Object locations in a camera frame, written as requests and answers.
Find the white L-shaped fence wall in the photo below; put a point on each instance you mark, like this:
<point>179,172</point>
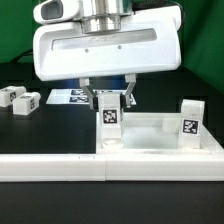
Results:
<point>118,167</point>

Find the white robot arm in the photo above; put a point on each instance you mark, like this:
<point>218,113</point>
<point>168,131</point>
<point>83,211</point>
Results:
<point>104,16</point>

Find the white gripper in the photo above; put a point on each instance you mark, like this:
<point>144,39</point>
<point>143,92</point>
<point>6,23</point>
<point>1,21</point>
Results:
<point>147,42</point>

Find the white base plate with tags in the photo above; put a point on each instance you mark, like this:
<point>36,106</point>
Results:
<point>67,96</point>

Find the white square tabletop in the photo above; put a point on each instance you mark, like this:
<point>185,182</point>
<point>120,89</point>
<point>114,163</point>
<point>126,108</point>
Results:
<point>156,133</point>

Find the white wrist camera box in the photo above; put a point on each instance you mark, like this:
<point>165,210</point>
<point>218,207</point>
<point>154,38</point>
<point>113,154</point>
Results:
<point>56,11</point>

